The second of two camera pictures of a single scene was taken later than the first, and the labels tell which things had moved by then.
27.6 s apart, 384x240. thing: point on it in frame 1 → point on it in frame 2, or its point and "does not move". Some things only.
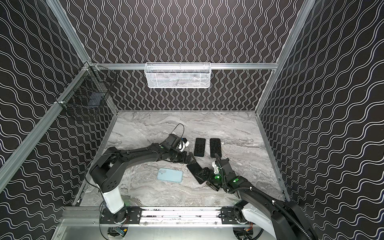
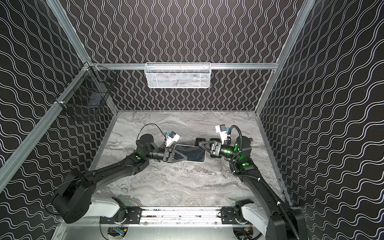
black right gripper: [207, 175] → [214, 148]
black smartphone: [194, 168] → [193, 153]
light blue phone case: [170, 175] → [192, 153]
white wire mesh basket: [177, 75] does not move
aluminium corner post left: [68, 28] does not move
